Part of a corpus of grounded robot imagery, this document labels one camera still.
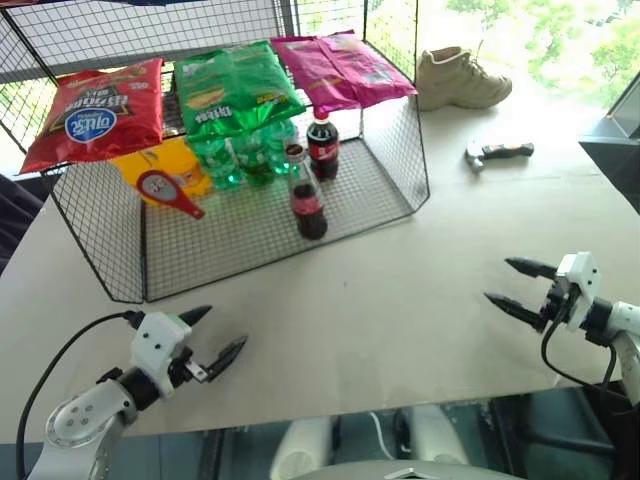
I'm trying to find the red chips bag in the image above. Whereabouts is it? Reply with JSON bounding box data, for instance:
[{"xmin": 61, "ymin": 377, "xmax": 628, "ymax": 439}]
[{"xmin": 18, "ymin": 57, "xmax": 166, "ymax": 176}]

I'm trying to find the white cable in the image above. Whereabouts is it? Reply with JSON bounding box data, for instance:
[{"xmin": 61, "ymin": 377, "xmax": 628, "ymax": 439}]
[{"xmin": 368, "ymin": 411, "xmax": 397, "ymax": 460}]

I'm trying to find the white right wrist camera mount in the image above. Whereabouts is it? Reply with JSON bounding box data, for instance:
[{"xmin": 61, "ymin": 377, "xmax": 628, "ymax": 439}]
[{"xmin": 555, "ymin": 252, "xmax": 601, "ymax": 332}]

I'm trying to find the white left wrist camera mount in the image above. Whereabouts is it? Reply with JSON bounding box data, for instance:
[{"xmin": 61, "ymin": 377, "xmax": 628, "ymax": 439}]
[{"xmin": 129, "ymin": 311, "xmax": 194, "ymax": 400}]

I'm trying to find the yellow snack bag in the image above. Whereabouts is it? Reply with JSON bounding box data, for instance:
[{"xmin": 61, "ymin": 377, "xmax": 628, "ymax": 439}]
[{"xmin": 109, "ymin": 136, "xmax": 215, "ymax": 210}]

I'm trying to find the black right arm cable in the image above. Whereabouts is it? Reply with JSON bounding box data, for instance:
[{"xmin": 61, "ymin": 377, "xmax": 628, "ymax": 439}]
[{"xmin": 540, "ymin": 298, "xmax": 619, "ymax": 390}]

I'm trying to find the white rounded robot leg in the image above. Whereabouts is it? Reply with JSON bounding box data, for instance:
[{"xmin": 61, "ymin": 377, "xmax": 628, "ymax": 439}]
[
  {"xmin": 269, "ymin": 414, "xmax": 335, "ymax": 480},
  {"xmin": 406, "ymin": 403, "xmax": 472, "ymax": 467}
]

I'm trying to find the beige boot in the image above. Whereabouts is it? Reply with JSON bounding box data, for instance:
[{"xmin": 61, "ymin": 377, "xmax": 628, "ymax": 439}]
[{"xmin": 415, "ymin": 45, "xmax": 514, "ymax": 113}]

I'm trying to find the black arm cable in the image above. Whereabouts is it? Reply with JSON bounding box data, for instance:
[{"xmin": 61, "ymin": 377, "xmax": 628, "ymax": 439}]
[
  {"xmin": 14, "ymin": 310, "xmax": 147, "ymax": 480},
  {"xmin": 540, "ymin": 298, "xmax": 619, "ymax": 390}
]

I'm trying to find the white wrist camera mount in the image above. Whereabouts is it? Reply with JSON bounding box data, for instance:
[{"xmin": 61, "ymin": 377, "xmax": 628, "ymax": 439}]
[
  {"xmin": 555, "ymin": 252, "xmax": 601, "ymax": 332},
  {"xmin": 129, "ymin": 311, "xmax": 194, "ymax": 400}
]

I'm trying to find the black box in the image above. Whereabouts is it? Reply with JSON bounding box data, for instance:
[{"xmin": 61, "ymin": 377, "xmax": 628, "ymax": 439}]
[{"xmin": 578, "ymin": 73, "xmax": 640, "ymax": 217}]

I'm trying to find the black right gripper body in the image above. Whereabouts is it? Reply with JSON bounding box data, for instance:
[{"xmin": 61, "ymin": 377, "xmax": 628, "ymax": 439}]
[{"xmin": 534, "ymin": 276, "xmax": 576, "ymax": 334}]

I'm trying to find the glass cola bottle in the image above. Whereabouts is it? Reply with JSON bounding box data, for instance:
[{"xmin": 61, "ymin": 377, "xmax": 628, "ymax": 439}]
[{"xmin": 283, "ymin": 143, "xmax": 330, "ymax": 242}]

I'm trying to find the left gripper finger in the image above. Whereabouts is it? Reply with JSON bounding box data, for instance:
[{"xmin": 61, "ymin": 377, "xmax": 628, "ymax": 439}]
[
  {"xmin": 206, "ymin": 335, "xmax": 250, "ymax": 384},
  {"xmin": 179, "ymin": 305, "xmax": 214, "ymax": 330}
]

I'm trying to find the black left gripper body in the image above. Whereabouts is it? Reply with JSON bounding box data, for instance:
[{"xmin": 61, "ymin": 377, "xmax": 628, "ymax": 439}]
[{"xmin": 166, "ymin": 346, "xmax": 210, "ymax": 390}]

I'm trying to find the claw hammer black handle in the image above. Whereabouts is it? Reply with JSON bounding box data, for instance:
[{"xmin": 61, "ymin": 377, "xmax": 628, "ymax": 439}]
[{"xmin": 464, "ymin": 138, "xmax": 536, "ymax": 175}]

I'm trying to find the plastic cola bottle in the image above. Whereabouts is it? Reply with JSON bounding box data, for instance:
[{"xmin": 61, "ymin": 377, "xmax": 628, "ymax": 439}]
[{"xmin": 305, "ymin": 110, "xmax": 342, "ymax": 182}]

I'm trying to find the green chips bag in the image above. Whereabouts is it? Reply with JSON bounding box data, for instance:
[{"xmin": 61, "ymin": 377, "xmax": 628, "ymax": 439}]
[{"xmin": 172, "ymin": 39, "xmax": 307, "ymax": 143}]

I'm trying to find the pink chips bag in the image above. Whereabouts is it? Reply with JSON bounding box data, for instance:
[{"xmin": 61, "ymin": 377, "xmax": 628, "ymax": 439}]
[{"xmin": 269, "ymin": 29, "xmax": 419, "ymax": 115}]

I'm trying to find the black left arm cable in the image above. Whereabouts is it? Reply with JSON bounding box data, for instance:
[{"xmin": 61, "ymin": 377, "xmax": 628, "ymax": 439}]
[{"xmin": 14, "ymin": 310, "xmax": 147, "ymax": 480}]

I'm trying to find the dark blue chair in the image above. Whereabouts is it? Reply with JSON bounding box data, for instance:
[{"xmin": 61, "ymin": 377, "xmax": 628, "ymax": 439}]
[{"xmin": 0, "ymin": 172, "xmax": 47, "ymax": 277}]

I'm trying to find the grey robot torso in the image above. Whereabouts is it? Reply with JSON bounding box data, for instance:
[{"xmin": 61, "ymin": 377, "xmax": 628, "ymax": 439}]
[{"xmin": 298, "ymin": 458, "xmax": 532, "ymax": 480}]

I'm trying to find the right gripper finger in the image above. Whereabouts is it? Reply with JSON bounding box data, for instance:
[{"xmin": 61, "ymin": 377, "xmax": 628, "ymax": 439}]
[
  {"xmin": 504, "ymin": 256, "xmax": 559, "ymax": 282},
  {"xmin": 483, "ymin": 292, "xmax": 544, "ymax": 331}
]

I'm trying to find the black wire mesh rack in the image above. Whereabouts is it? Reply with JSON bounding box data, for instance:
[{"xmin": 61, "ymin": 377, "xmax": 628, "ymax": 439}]
[{"xmin": 0, "ymin": 0, "xmax": 432, "ymax": 304}]

